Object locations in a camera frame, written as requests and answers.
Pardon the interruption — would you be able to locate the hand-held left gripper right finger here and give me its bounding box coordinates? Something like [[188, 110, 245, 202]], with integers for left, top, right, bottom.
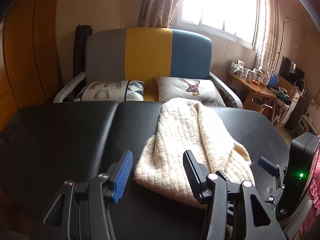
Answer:
[[182, 150, 287, 240]]

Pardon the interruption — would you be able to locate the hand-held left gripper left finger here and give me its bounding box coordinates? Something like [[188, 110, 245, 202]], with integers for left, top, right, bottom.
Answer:
[[32, 150, 133, 240]]

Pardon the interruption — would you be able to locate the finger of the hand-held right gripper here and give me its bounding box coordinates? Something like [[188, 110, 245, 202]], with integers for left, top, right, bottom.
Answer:
[[257, 156, 288, 203]]

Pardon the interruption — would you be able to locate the cream knit sweater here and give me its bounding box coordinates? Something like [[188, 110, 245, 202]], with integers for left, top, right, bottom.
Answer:
[[134, 97, 256, 240]]

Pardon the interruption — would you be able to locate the pink ruffled bed cover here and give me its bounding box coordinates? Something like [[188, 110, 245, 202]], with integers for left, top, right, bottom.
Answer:
[[294, 152, 320, 240]]

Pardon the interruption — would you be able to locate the wooden desk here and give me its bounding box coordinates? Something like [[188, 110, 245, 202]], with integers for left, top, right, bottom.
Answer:
[[226, 69, 277, 110]]

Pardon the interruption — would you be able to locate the deer print pillow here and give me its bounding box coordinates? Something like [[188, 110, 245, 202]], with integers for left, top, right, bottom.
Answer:
[[155, 77, 227, 107]]

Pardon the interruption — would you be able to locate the geometric print pillow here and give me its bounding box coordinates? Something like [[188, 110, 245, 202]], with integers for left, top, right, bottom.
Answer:
[[74, 80, 146, 102]]

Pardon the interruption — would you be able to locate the black monitor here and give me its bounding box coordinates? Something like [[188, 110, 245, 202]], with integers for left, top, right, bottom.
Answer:
[[279, 57, 305, 85]]

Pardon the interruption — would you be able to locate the metal pole stand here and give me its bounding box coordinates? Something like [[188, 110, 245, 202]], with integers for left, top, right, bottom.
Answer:
[[277, 17, 298, 73]]

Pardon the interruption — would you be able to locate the grey yellow blue sofa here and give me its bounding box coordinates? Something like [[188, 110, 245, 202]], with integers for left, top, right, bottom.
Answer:
[[53, 27, 243, 109]]

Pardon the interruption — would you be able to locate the patterned beige curtain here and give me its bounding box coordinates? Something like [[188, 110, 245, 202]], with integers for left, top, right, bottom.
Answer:
[[137, 0, 187, 29], [255, 0, 280, 73]]

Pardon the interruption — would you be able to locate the black rolled mat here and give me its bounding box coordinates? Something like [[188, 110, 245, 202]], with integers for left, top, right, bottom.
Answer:
[[73, 25, 93, 80]]

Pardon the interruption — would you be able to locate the wooden wardrobe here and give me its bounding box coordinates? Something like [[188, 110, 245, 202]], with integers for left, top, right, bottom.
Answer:
[[0, 0, 63, 133]]

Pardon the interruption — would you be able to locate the bright glass window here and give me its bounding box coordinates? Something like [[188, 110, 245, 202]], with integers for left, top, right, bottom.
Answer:
[[175, 0, 263, 50]]

